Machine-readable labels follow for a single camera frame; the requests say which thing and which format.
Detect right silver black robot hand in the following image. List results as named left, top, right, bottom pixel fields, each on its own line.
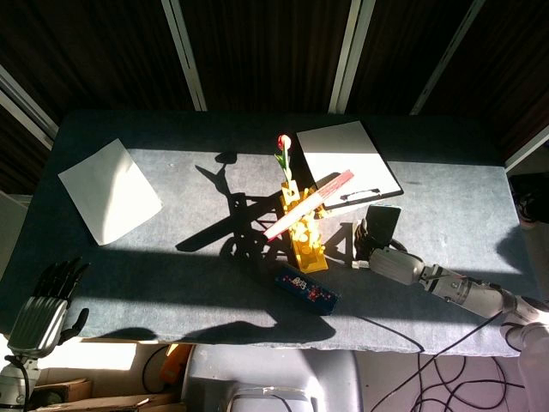
left=352, top=217, right=425, bottom=284

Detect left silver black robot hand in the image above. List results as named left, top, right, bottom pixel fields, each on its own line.
left=7, top=256, right=91, bottom=360

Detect black smartphone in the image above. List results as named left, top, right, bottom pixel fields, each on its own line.
left=366, top=204, right=403, bottom=248

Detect white phone stand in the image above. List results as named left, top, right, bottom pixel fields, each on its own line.
left=351, top=219, right=371, bottom=270

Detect black clipboard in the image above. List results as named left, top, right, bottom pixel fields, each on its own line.
left=295, top=120, right=405, bottom=212

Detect yellow wooden rack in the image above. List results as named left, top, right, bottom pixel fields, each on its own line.
left=281, top=179, right=330, bottom=275

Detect dark blue printed box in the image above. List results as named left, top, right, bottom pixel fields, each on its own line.
left=274, top=264, right=341, bottom=317

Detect flat brown cardboard box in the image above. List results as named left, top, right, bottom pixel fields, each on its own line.
left=29, top=392, right=186, bottom=412

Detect white paper under clip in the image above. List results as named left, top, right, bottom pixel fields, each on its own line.
left=295, top=120, right=402, bottom=201

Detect dark blue-grey table cloth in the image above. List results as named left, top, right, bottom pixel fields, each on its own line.
left=0, top=109, right=549, bottom=357

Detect orange device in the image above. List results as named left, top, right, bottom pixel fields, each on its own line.
left=159, top=344, right=193, bottom=383

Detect loose white paper sheet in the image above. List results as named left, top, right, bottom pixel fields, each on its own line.
left=57, top=137, right=164, bottom=246

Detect artificial red tulip flower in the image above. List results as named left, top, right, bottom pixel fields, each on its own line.
left=274, top=134, right=295, bottom=184

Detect grey robot torso shell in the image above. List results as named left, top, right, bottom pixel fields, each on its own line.
left=182, top=345, right=364, bottom=412

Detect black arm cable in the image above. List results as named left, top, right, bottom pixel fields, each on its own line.
left=371, top=311, right=505, bottom=412

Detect black floor cable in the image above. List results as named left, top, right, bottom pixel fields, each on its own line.
left=432, top=354, right=527, bottom=412
left=415, top=354, right=468, bottom=412

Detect black looped cable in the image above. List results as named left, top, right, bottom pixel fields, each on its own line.
left=141, top=345, right=169, bottom=394

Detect white window frame bar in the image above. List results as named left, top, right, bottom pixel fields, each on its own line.
left=504, top=124, right=549, bottom=173
left=0, top=64, right=59, bottom=149
left=160, top=0, right=208, bottom=112
left=328, top=0, right=365, bottom=115
left=409, top=0, right=481, bottom=116

